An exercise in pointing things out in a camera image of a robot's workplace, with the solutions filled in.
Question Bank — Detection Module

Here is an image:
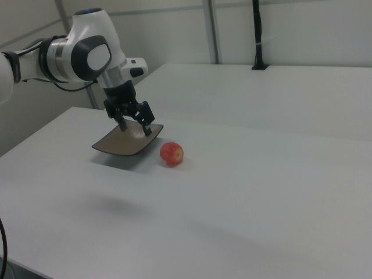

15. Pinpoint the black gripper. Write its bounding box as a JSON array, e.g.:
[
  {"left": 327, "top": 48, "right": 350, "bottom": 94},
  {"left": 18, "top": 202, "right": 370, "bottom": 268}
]
[{"left": 103, "top": 80, "right": 156, "bottom": 137}]

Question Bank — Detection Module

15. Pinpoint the brown square ceramic plate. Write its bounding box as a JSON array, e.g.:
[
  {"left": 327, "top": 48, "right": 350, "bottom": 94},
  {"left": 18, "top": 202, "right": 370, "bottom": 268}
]
[{"left": 91, "top": 120, "right": 164, "bottom": 156}]

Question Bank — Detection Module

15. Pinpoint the red apple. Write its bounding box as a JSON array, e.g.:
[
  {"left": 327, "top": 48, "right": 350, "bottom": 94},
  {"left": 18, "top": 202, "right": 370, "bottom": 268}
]
[{"left": 160, "top": 141, "right": 184, "bottom": 167}]

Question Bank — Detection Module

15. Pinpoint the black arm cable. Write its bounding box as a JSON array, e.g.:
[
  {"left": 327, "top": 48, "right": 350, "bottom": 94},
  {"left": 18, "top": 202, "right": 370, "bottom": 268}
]
[{"left": 17, "top": 37, "right": 98, "bottom": 92}]

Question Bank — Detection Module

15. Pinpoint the black camera stand pole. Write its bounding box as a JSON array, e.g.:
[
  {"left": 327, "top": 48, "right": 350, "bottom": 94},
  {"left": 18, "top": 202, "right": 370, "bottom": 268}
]
[{"left": 251, "top": 0, "right": 270, "bottom": 71}]

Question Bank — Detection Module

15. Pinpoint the black cable at table edge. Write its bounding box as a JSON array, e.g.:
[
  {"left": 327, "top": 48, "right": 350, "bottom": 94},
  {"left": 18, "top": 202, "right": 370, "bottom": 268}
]
[{"left": 0, "top": 217, "right": 8, "bottom": 279}]

